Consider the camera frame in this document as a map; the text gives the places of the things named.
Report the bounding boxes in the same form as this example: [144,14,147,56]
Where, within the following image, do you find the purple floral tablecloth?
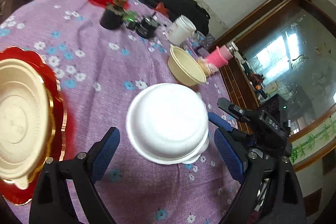
[1,0,240,223]

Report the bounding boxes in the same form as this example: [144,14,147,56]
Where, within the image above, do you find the white foam bowl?
[125,83,210,165]

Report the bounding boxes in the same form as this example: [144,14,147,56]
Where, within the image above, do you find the green circuit board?
[122,10,139,25]

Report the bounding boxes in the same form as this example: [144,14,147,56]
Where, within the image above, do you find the white plastic jar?
[165,15,197,46]

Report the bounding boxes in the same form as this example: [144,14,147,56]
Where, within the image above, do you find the red object on sofa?
[155,2,170,18]

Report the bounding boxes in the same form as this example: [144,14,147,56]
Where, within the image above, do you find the wooden glass cabinet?
[209,0,336,217]

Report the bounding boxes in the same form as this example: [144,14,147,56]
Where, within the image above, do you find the red glass plate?
[1,47,67,206]

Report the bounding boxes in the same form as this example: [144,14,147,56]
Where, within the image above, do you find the plastic bag with snacks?
[197,57,218,77]

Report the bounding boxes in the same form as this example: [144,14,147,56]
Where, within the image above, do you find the black cylinder container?
[100,3,125,30]

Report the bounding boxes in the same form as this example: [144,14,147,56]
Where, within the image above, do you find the small beige plastic bowl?
[167,45,206,87]

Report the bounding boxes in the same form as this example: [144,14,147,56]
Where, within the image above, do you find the black electronic device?
[135,12,159,39]

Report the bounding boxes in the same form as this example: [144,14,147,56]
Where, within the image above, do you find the pink sleeved bottle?
[205,42,239,69]

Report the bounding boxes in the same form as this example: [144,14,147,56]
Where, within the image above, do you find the brown tape roll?
[113,0,127,8]

